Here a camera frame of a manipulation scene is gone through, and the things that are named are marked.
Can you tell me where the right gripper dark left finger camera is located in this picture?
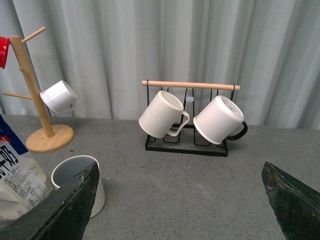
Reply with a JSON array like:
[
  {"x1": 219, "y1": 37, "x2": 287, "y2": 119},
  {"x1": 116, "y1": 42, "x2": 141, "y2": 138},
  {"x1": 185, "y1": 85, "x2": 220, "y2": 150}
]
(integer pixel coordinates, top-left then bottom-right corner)
[{"x1": 0, "y1": 162, "x2": 100, "y2": 240}]

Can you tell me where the right gripper dark right finger camera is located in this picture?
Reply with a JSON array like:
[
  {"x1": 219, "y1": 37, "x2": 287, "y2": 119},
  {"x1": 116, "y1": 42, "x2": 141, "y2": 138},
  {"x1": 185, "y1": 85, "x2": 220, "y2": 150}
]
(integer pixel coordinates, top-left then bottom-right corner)
[{"x1": 261, "y1": 162, "x2": 320, "y2": 240}]

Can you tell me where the cream HOME mug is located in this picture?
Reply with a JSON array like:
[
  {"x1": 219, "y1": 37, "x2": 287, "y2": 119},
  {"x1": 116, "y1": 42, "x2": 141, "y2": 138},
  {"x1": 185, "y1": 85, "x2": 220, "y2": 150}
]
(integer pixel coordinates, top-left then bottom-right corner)
[{"x1": 51, "y1": 155, "x2": 106, "y2": 218}]

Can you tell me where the blue white milk carton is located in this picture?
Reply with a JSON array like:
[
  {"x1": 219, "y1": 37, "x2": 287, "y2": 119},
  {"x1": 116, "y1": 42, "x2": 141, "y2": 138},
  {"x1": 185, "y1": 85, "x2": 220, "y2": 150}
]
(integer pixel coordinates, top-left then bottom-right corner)
[{"x1": 0, "y1": 117, "x2": 53, "y2": 221}]

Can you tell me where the white cup on tree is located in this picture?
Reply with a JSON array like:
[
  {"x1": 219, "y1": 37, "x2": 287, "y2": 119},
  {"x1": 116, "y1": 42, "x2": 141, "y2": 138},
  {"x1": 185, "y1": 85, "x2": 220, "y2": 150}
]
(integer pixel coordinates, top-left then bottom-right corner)
[{"x1": 39, "y1": 80, "x2": 78, "y2": 115}]

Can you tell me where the red plastic cup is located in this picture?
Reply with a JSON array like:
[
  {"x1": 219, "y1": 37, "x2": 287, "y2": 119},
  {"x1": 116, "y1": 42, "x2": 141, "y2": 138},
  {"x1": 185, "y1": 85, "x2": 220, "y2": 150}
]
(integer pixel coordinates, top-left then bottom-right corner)
[{"x1": 0, "y1": 36, "x2": 10, "y2": 69}]

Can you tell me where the wooden mug tree stand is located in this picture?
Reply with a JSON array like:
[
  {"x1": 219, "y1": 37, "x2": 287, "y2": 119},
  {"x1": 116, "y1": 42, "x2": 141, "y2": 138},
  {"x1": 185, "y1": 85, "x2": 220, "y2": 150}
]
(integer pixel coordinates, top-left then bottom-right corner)
[{"x1": 2, "y1": 26, "x2": 75, "y2": 153}]

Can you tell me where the cream ribbed mug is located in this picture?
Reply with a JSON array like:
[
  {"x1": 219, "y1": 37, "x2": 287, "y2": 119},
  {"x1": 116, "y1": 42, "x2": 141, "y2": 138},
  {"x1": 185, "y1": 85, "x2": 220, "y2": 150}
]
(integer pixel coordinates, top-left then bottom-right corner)
[{"x1": 138, "y1": 90, "x2": 190, "y2": 138}]

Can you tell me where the white mug black handle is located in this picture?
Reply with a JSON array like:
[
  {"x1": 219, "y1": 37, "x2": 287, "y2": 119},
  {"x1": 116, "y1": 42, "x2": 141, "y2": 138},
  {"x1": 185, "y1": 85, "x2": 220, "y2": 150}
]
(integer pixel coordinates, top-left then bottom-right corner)
[{"x1": 193, "y1": 95, "x2": 248, "y2": 145}]

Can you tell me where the black wire mug rack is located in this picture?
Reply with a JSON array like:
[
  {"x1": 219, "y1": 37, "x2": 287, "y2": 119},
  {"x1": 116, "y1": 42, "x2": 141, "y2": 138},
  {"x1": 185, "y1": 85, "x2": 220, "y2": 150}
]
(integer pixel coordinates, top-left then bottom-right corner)
[{"x1": 142, "y1": 80, "x2": 240, "y2": 157}]

